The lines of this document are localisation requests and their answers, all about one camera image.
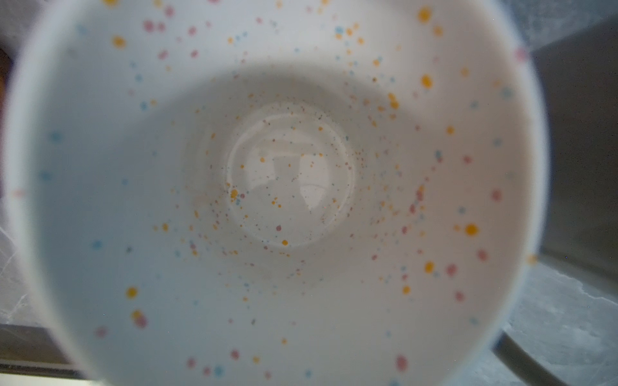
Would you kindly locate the white mug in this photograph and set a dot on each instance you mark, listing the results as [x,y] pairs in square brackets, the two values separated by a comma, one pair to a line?
[275,192]

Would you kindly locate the white strawberry serving tray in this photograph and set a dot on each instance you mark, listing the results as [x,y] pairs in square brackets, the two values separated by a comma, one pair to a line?
[31,351]

